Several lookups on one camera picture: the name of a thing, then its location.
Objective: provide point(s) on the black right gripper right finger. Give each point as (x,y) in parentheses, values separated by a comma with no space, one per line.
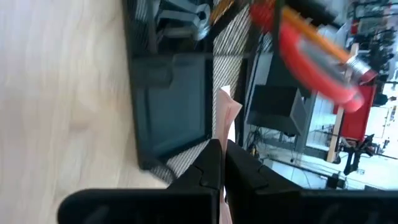
(245,180)

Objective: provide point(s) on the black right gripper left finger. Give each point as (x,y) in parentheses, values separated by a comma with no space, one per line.
(205,174)

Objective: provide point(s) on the pink sticky note pad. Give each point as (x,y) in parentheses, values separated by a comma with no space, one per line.
(225,118)

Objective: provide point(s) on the large black binder clip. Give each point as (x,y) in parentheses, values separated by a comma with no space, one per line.
(203,31)

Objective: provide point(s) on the yellow pencil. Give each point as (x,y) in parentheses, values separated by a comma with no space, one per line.
(317,35)
(222,9)

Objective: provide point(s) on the black mesh desk organizer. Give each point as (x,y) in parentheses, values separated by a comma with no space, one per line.
(174,109)

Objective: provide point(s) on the black monitor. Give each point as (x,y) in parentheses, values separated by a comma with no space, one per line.
(273,102)

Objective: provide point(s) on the black tripod stand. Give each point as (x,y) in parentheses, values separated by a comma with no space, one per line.
(354,152)

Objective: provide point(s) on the wooden post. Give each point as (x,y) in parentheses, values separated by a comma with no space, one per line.
(335,137)

